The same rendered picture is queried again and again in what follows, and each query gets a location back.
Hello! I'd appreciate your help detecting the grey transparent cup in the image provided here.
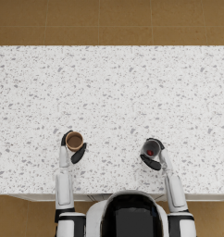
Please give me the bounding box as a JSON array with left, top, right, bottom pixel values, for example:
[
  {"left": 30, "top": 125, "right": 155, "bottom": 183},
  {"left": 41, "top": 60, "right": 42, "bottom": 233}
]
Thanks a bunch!
[{"left": 141, "top": 138, "right": 162, "bottom": 160}]

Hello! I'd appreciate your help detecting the dark round robot body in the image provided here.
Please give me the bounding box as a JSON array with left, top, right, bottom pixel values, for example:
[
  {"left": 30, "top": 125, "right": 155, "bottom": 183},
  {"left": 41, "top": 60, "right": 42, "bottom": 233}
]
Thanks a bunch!
[{"left": 85, "top": 190, "right": 170, "bottom": 237}]

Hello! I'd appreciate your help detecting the brown cup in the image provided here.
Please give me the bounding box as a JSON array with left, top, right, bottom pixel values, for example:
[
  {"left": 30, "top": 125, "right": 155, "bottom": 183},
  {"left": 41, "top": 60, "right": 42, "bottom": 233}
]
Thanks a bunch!
[{"left": 65, "top": 131, "right": 84, "bottom": 152}]

